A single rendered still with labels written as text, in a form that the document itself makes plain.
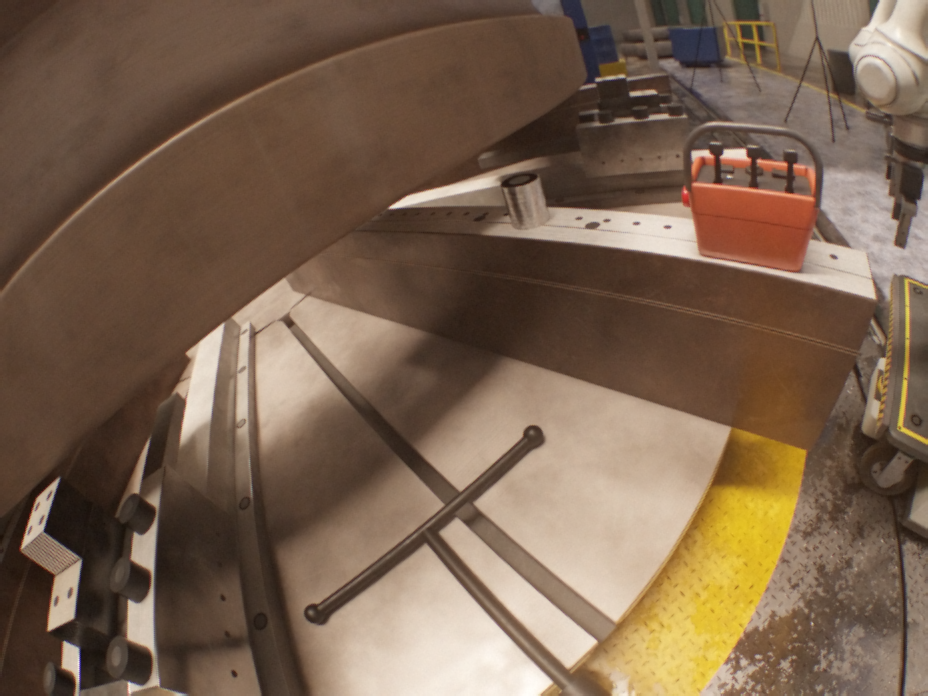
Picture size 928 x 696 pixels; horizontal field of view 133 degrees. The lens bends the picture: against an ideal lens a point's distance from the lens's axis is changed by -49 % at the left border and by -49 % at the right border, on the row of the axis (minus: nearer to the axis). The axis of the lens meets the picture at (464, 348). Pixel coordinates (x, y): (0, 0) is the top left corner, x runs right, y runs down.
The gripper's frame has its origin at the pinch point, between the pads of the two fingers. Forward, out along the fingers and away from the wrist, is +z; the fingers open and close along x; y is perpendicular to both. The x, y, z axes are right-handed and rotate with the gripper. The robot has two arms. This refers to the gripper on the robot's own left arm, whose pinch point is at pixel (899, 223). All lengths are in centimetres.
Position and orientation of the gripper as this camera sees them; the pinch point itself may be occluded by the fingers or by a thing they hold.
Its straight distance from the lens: 97.9
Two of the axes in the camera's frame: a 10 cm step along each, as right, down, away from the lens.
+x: -7.2, 6.0, -3.3
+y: -6.1, -3.4, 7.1
